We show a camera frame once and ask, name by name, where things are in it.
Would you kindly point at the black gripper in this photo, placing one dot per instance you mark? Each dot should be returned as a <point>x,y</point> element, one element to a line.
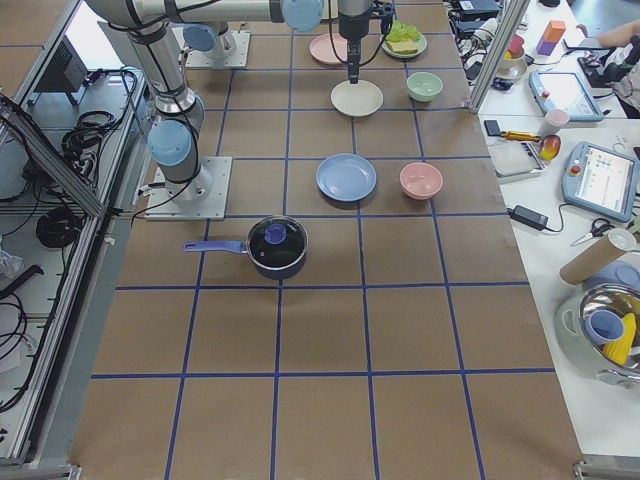
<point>351,27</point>

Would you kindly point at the pink plate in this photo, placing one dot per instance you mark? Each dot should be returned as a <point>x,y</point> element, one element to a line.
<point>329,50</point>

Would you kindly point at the blue plate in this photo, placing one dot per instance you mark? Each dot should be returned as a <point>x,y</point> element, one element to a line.
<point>346,177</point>

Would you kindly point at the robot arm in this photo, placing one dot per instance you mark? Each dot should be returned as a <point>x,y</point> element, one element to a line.
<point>206,26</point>
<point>174,142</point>

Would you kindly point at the white plate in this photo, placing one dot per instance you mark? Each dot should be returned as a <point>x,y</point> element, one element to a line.
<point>356,100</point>

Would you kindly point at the bread slice on plate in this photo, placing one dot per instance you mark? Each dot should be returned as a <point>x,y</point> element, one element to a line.
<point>404,47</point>

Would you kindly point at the green lettuce leaf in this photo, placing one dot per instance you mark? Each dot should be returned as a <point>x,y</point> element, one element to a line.
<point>401,32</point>

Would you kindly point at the green bowl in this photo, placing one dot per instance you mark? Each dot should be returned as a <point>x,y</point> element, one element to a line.
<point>424,86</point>

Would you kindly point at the green plate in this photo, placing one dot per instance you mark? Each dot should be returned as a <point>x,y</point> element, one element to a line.
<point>422,45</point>

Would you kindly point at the pink bowl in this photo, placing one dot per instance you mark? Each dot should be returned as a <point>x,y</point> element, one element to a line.
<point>420,180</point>

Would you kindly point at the white bowl with fruit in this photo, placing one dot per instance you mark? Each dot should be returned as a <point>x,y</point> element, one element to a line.
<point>514,53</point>

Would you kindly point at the kitchen scale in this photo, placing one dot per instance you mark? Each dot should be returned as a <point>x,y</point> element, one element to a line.
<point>514,160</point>

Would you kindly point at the glass pot lid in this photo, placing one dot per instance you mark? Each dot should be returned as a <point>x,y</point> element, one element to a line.
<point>277,242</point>

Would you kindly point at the white paper cup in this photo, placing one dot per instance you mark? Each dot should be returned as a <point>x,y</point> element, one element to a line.
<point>554,120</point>

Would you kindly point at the orange purple block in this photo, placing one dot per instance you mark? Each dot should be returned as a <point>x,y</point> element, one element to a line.
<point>550,37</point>

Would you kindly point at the dark blue saucepan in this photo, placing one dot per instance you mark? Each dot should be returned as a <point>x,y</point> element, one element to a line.
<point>241,248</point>

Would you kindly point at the red yellow mango toy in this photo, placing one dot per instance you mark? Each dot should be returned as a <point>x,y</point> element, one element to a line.
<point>550,146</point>

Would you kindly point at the far teach pendant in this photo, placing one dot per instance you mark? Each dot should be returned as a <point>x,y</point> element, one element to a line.
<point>565,91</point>

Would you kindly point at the teach pendant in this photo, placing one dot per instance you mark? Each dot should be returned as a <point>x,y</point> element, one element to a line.
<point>565,91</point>
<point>601,180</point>

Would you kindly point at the black power adapter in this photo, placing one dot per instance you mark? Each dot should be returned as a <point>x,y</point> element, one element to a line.
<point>529,218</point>

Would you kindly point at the near teach pendant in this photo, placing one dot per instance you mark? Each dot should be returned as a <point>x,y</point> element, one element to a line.
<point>601,180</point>

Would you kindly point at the scissors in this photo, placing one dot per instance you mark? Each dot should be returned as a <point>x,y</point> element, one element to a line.
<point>599,227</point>

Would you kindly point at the cardboard tube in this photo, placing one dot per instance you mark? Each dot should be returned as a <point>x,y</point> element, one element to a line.
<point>606,250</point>

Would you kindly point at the grey pot base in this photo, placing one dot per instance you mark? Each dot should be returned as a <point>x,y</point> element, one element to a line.
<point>569,334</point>

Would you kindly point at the steel mixing bowl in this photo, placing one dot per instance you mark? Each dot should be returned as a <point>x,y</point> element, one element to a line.
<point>621,300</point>

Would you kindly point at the blue cup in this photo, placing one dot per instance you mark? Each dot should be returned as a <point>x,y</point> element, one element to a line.
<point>604,326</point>

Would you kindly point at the yellow corn toy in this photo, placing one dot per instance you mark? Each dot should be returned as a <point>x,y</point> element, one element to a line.
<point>618,351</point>

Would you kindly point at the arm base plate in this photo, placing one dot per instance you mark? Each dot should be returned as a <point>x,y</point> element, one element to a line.
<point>205,197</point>
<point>207,50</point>

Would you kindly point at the orange handled screwdriver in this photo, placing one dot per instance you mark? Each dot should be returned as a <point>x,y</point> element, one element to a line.
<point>520,136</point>

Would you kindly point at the aluminium frame post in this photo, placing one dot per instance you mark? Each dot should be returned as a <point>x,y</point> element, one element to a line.
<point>506,29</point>

